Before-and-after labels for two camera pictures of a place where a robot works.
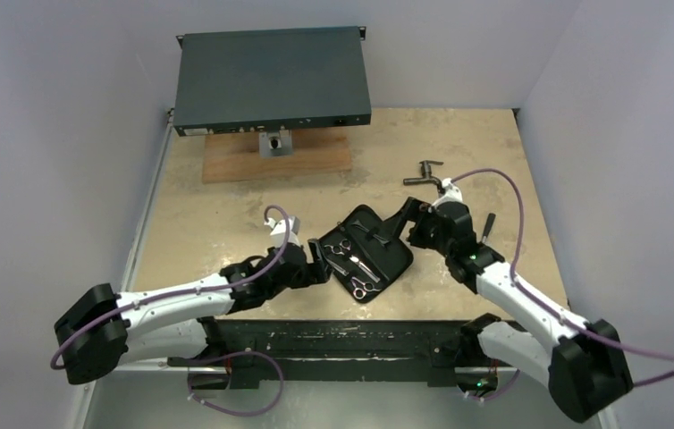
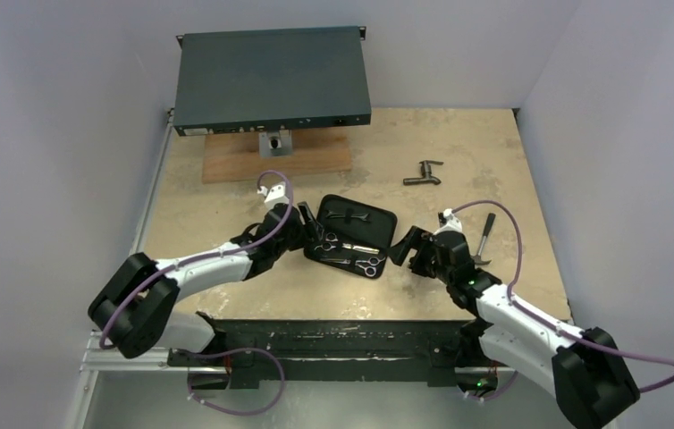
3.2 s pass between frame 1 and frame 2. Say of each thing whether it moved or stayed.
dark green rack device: stayed
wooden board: stayed
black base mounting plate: stayed
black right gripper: moved
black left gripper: moved
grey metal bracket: stayed
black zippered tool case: moved
